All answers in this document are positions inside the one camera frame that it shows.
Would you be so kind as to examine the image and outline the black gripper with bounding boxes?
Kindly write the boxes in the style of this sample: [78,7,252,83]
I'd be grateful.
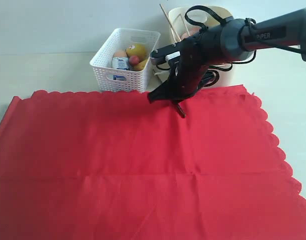
[147,39,209,104]

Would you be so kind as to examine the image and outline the yellow cheese wedge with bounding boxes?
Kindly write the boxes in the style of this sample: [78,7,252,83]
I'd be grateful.
[133,59,148,72]

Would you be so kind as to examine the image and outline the red strawberry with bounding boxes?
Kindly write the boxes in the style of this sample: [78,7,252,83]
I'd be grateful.
[128,55,141,66]

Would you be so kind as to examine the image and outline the yellow lemon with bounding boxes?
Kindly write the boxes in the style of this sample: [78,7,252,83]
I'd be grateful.
[125,43,147,61]

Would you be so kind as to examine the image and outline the blue white milk carton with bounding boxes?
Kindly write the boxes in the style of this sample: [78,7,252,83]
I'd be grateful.
[112,56,130,81]

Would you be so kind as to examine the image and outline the wooden chopstick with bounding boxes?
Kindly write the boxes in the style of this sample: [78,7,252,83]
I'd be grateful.
[180,13,191,40]
[159,3,181,42]

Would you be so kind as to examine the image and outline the brown egg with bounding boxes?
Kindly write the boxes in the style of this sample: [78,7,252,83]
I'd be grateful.
[113,50,128,58]

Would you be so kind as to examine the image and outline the red scalloped table cloth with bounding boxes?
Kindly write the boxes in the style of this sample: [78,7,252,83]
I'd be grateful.
[0,85,306,240]

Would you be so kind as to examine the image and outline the stainless steel knife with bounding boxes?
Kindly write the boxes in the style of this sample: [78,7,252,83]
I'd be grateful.
[175,103,186,119]

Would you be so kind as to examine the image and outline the brown wooden plate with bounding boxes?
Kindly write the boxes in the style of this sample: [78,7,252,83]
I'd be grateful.
[180,27,200,40]

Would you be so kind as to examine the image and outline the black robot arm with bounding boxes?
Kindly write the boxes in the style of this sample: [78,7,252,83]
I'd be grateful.
[147,5,306,103]

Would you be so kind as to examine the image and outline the white perforated plastic basket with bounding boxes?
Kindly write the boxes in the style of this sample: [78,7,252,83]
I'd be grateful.
[89,28,161,93]

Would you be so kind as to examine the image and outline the cream plastic bin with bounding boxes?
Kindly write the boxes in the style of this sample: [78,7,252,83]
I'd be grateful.
[168,6,234,88]

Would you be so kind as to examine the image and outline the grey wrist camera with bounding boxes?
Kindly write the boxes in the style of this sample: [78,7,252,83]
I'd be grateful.
[149,42,183,66]

